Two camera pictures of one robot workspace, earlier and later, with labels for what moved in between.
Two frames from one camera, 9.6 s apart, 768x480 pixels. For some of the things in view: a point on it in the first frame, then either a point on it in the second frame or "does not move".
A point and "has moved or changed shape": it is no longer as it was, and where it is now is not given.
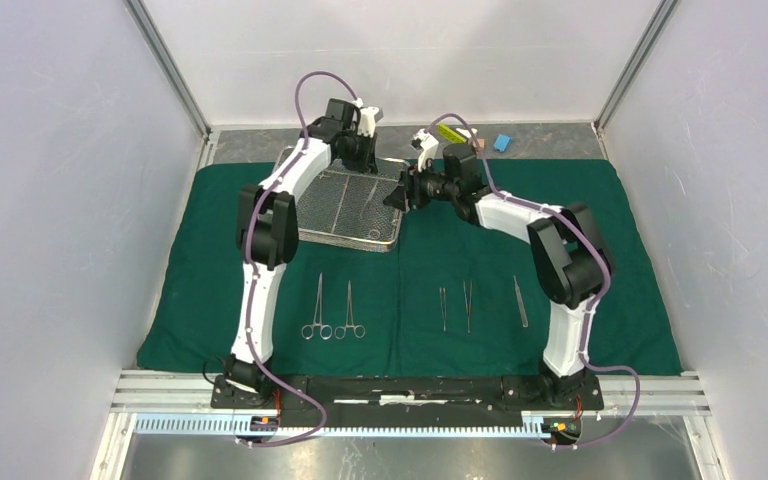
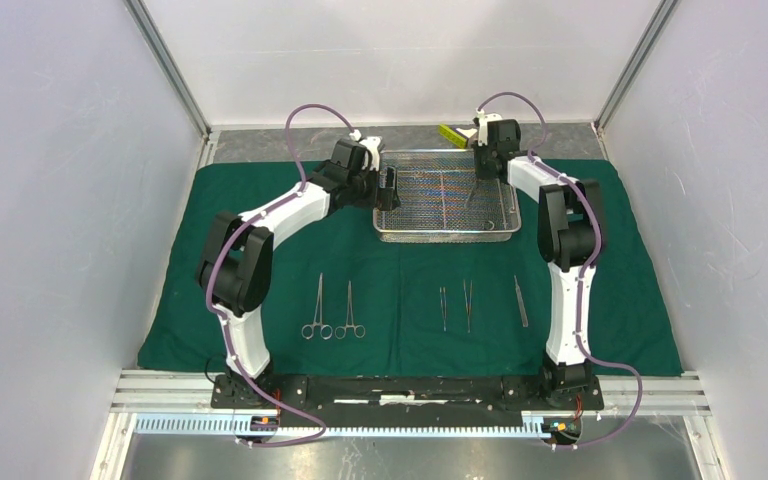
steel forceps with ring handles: [318, 318] does not move
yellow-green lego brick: [452, 135] does not move
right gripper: [412, 186] → [479, 171]
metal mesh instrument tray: [344, 206] has moved or changed shape
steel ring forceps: [349, 318] does not move
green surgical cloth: [459, 298] does not move
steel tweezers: [521, 303] does not move
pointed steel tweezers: [468, 305] does not move
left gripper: [367, 163] → [388, 196]
